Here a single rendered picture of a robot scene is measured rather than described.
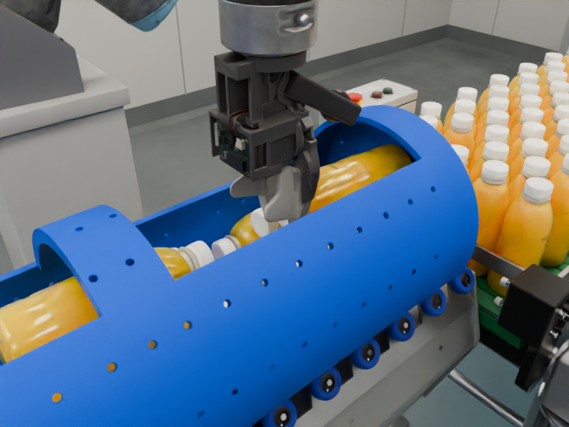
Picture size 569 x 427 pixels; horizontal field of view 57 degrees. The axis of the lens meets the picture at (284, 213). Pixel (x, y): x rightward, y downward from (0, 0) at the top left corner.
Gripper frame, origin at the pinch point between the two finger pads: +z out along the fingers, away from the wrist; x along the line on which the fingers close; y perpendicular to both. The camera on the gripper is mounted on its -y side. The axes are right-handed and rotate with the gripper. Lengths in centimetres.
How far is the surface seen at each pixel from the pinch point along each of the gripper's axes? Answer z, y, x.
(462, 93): 6, -64, -17
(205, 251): -0.9, 11.6, 1.0
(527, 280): 16.0, -31.5, 18.0
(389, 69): 119, -327, -244
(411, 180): -3.8, -12.1, 8.5
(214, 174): 118, -106, -187
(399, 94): 7, -54, -26
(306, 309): 1.3, 7.7, 12.5
